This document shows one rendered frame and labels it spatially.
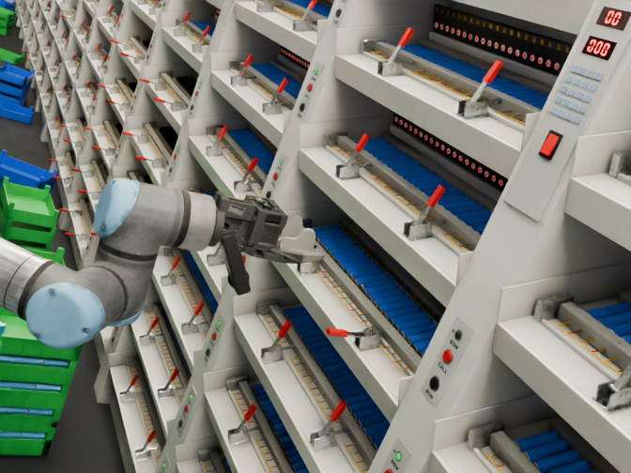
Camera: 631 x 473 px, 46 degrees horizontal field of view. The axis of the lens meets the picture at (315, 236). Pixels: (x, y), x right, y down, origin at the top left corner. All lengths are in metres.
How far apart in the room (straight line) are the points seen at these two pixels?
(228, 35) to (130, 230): 1.13
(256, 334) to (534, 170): 0.81
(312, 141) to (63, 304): 0.70
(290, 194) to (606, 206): 0.82
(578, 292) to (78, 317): 0.66
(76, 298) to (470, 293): 0.52
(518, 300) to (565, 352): 0.09
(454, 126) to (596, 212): 0.31
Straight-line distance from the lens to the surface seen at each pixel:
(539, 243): 0.94
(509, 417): 1.08
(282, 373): 1.46
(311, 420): 1.36
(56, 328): 1.04
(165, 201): 1.12
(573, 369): 0.91
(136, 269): 1.14
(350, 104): 1.54
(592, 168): 0.94
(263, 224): 1.18
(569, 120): 0.95
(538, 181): 0.95
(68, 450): 2.35
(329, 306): 1.32
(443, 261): 1.09
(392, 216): 1.22
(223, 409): 1.68
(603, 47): 0.95
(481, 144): 1.07
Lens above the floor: 1.42
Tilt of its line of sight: 16 degrees down
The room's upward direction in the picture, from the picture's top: 22 degrees clockwise
